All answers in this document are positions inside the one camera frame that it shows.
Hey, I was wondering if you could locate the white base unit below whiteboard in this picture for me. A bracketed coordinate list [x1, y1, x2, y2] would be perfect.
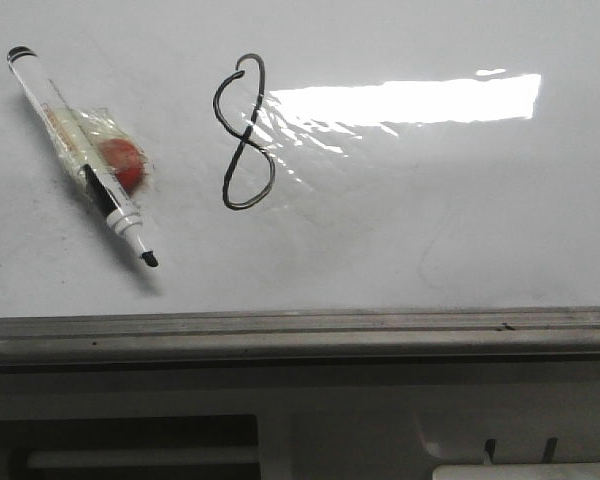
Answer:
[0, 362, 600, 479]

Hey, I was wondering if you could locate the white whiteboard with aluminium frame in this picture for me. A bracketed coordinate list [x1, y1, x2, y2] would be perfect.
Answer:
[0, 1, 600, 366]

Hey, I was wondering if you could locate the red ball taped to marker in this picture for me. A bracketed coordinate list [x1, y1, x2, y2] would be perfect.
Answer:
[48, 108, 147, 195]

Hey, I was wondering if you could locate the white black whiteboard marker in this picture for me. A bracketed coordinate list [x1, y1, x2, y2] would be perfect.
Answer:
[7, 46, 158, 268]

